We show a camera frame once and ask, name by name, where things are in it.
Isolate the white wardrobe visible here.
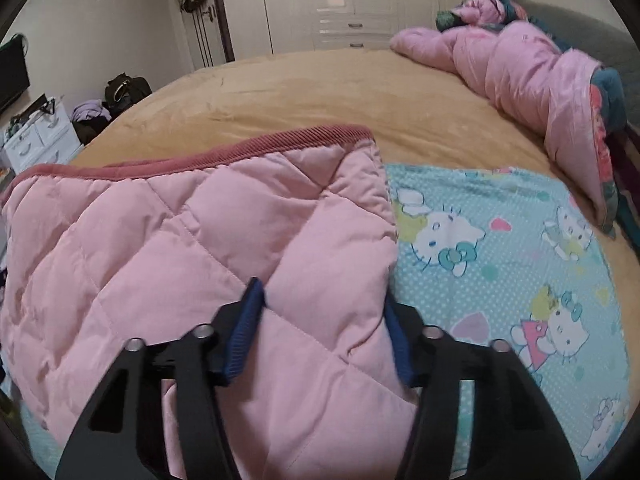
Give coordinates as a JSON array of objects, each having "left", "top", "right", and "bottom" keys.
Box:
[{"left": 217, "top": 0, "right": 477, "bottom": 56}]

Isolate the black bag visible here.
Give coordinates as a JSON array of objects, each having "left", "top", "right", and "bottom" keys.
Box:
[{"left": 103, "top": 73, "right": 153, "bottom": 112}]

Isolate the black television screen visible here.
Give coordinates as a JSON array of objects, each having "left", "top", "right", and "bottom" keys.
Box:
[{"left": 0, "top": 35, "right": 32, "bottom": 112}]

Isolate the pink quilted jacket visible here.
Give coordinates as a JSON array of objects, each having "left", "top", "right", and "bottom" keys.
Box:
[{"left": 0, "top": 125, "right": 421, "bottom": 480}]

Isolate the grey headboard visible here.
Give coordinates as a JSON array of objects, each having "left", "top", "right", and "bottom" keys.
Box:
[{"left": 505, "top": 0, "right": 640, "bottom": 131}]

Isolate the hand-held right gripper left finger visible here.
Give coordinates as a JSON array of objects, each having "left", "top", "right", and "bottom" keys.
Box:
[{"left": 55, "top": 276, "right": 266, "bottom": 480}]

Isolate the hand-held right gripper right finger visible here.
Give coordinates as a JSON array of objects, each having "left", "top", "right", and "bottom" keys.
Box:
[{"left": 382, "top": 295, "right": 583, "bottom": 480}]

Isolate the pink duvet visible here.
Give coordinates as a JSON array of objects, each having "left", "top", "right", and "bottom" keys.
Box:
[{"left": 390, "top": 0, "right": 628, "bottom": 236}]

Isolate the blue cat-print blanket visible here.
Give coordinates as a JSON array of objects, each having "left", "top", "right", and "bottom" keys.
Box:
[{"left": 10, "top": 162, "right": 632, "bottom": 480}]

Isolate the purple clothing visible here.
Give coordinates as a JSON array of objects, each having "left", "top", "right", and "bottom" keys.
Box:
[{"left": 71, "top": 100, "right": 112, "bottom": 124}]

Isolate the white chest of drawers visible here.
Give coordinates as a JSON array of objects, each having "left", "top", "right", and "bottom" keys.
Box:
[{"left": 2, "top": 95, "right": 84, "bottom": 174}]

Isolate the bed with tan sheet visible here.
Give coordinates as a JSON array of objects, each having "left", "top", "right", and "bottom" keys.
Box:
[{"left": 65, "top": 47, "right": 640, "bottom": 281}]

